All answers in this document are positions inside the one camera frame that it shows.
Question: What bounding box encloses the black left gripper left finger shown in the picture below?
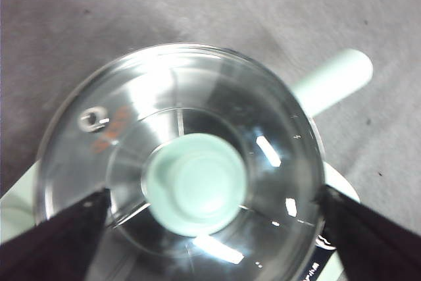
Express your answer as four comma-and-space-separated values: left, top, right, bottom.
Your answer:
0, 188, 111, 281

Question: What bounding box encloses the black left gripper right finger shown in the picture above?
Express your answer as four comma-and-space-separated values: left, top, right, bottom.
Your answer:
316, 184, 421, 281

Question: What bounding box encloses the glass pot lid green knob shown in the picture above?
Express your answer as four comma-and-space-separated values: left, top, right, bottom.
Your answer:
34, 42, 327, 281

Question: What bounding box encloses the mint green griddle lid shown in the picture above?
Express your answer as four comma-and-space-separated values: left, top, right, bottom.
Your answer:
0, 200, 36, 244

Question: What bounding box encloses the mint green breakfast maker base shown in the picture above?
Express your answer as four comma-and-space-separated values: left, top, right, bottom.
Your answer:
0, 161, 361, 281

